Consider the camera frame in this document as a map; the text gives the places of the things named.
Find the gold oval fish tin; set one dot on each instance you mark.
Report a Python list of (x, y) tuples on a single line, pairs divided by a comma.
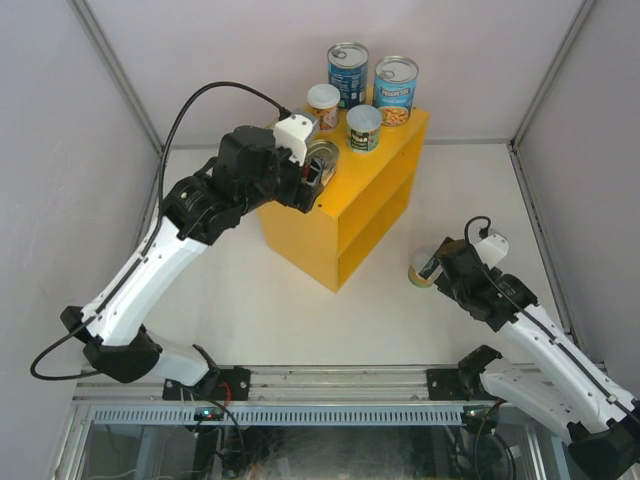
[(329, 152)]

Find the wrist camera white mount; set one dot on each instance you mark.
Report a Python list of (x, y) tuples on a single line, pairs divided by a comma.
[(296, 133), (492, 249)]

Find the small green can white lid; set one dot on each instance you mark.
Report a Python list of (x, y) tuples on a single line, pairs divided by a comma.
[(363, 128)]

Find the light blue Progresso soup can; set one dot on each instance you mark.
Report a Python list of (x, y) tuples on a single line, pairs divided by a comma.
[(395, 83)]

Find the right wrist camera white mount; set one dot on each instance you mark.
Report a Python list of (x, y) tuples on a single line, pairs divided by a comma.
[(492, 249)]

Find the right aluminium corner post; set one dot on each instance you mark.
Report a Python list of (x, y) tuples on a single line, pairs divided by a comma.
[(561, 56)]

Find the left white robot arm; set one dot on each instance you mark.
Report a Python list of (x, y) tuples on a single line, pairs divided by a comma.
[(253, 166)]

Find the aluminium front rail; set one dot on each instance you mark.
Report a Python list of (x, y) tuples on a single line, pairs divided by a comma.
[(287, 385)]

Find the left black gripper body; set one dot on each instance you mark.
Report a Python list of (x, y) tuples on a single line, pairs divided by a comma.
[(283, 184)]

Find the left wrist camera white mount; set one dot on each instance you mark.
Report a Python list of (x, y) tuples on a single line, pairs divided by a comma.
[(296, 133)]

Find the aluminium corner post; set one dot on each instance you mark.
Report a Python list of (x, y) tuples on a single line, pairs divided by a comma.
[(96, 35), (561, 56)]

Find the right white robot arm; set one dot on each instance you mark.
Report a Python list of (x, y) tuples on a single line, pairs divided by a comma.
[(596, 418)]

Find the yellow two-shelf cabinet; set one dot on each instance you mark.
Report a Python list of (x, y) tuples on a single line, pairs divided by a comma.
[(363, 200)]

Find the dark blue soup can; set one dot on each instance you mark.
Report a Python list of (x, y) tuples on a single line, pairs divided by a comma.
[(348, 72)]

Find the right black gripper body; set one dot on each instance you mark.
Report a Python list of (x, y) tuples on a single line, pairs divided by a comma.
[(449, 288)]

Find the left aluminium corner post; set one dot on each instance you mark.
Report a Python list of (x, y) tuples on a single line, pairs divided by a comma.
[(96, 35)]

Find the grey slotted cable duct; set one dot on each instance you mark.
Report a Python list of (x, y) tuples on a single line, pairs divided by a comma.
[(274, 415)]

